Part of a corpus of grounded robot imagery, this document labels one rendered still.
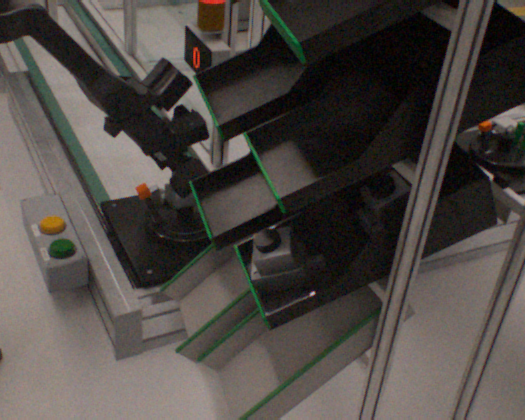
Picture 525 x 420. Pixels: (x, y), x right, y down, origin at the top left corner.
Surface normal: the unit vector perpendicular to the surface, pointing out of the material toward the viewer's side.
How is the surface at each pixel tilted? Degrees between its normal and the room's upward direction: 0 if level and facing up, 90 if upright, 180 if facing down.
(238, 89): 25
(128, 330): 90
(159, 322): 90
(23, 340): 0
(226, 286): 45
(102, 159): 0
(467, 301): 0
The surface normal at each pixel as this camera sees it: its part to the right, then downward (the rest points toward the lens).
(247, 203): -0.33, -0.69
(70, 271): 0.44, 0.55
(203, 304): -0.62, -0.51
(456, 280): 0.08, -0.81
